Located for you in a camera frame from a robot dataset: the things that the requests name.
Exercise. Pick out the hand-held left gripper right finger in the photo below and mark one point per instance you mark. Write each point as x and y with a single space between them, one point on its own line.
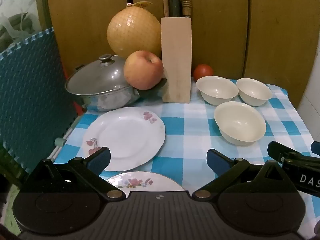
216 158

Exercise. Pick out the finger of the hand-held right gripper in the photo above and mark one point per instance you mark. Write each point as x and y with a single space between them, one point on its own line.
316 148
280 150

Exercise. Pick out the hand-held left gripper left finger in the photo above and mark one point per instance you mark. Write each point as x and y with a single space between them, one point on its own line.
100 158

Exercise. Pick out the white floral plate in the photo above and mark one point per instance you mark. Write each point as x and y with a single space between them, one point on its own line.
140 181
125 135

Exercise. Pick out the cream ceramic bowl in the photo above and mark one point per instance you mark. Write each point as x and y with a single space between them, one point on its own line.
240 122
217 90
255 91

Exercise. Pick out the blue white checkered tablecloth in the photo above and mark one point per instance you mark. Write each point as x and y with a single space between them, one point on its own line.
190 130

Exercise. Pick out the white rack pole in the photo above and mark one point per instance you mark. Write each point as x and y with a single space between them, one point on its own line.
60 145

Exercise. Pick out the red tomato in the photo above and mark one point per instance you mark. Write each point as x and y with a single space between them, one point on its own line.
203 71

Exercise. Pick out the teal foam mat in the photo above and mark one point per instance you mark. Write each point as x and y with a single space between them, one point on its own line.
30 100

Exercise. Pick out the red yellow apple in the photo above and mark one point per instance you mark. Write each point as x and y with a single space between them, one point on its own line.
143 70

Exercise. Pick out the wooden knife block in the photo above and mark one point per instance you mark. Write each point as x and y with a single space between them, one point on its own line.
176 60

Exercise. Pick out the brown wooden backboard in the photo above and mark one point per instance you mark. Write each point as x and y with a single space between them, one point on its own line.
220 30

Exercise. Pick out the yellow netted pomelo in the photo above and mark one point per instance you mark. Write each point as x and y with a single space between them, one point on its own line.
132 30

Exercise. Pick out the patterned white curtain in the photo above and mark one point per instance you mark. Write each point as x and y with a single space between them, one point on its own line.
17 12

